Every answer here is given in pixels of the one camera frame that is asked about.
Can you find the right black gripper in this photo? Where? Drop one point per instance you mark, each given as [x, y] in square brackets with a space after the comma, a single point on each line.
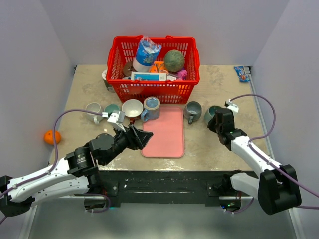
[211, 126]

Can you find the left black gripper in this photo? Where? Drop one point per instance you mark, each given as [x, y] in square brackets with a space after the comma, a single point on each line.
[142, 137]

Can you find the teal green mug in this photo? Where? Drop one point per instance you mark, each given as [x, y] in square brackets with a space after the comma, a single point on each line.
[209, 114]

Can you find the dark red mug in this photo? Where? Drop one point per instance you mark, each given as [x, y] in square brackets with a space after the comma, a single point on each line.
[133, 109]

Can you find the light blue tall mug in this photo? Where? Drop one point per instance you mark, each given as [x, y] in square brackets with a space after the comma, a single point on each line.
[151, 109]

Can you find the grey blue mug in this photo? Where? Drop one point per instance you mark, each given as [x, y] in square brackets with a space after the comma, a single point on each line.
[192, 112]

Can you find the small green mug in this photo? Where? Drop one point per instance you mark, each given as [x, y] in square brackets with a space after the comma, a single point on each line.
[110, 108]

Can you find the white speckled mug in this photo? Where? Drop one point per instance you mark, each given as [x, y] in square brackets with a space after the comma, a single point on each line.
[97, 108]

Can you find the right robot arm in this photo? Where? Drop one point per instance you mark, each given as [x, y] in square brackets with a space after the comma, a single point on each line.
[274, 186]

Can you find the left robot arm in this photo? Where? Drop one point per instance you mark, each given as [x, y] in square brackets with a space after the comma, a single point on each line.
[76, 174]

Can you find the pink plastic tray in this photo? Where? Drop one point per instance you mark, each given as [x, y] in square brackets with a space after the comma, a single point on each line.
[168, 134]

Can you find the blue snack packet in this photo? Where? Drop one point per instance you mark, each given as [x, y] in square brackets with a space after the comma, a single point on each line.
[241, 73]

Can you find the white blue flat box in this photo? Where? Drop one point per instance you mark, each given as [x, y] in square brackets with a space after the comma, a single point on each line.
[148, 76]

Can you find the red plastic shopping basket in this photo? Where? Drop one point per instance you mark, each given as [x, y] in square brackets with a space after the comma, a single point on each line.
[169, 92]

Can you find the pink small box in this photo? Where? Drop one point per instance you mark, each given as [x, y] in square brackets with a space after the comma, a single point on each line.
[182, 74]

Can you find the orange package in basket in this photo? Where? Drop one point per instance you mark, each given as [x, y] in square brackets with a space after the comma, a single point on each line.
[158, 67]

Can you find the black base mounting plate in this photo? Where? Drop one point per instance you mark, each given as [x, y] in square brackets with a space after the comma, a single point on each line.
[162, 187]

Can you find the green netted melon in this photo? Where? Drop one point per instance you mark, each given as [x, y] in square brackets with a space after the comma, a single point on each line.
[174, 60]

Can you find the blue white paper towel roll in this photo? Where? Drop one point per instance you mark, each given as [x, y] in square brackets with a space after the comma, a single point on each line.
[146, 54]

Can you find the orange fruit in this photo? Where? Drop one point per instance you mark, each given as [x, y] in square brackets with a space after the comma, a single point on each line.
[48, 137]

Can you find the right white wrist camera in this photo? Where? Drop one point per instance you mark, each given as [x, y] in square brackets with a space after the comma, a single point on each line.
[232, 107]

